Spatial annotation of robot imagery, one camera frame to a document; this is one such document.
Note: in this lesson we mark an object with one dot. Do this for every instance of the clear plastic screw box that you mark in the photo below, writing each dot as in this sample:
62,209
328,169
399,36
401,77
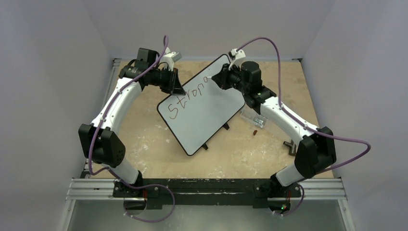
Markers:
251,116

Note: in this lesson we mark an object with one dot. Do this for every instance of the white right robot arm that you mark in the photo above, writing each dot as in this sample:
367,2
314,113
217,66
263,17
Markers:
315,149

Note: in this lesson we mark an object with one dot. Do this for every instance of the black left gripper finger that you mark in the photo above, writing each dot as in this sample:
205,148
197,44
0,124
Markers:
178,90
175,78

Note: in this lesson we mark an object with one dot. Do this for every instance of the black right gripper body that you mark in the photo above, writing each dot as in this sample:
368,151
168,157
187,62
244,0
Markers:
227,77

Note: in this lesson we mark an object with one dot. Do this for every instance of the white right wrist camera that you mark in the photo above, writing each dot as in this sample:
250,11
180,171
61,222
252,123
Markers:
237,57

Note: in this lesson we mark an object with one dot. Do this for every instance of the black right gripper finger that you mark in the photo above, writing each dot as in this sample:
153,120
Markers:
218,76
219,83

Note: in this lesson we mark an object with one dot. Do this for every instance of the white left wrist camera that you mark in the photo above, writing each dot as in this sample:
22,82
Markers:
170,57

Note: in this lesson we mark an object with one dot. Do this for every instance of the white whiteboard black frame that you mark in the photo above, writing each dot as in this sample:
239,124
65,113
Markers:
194,118

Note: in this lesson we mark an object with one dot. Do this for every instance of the black metal clamp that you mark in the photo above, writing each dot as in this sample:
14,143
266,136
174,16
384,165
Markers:
291,146

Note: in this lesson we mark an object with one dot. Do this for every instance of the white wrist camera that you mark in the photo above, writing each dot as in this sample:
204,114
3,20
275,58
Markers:
237,57
170,57

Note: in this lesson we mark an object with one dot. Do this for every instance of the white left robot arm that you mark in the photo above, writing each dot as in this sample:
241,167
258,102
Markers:
99,139

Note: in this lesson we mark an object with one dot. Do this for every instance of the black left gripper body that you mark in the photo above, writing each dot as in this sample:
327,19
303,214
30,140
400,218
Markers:
163,79

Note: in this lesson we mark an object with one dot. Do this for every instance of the aluminium extrusion rail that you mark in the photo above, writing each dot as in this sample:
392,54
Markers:
102,189

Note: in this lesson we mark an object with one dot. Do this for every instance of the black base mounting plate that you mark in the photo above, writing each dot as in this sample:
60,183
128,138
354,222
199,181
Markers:
256,193

